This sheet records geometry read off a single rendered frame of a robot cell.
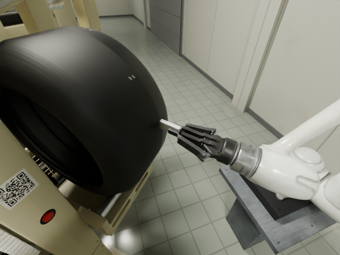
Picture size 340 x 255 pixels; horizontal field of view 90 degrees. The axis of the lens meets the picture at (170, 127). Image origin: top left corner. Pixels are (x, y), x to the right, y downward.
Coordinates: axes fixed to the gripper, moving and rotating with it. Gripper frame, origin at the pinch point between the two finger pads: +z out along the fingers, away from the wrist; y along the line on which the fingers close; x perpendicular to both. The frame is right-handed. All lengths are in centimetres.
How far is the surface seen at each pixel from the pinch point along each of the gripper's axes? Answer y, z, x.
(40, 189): 29.6, 23.9, 11.5
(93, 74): 9.1, 18.1, -15.9
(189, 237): -12, -29, 122
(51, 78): 15.8, 23.3, -15.9
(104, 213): 21.9, 13.1, 35.7
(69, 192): 19, 40, 50
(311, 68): -176, -80, 21
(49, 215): 32.3, 22.0, 21.5
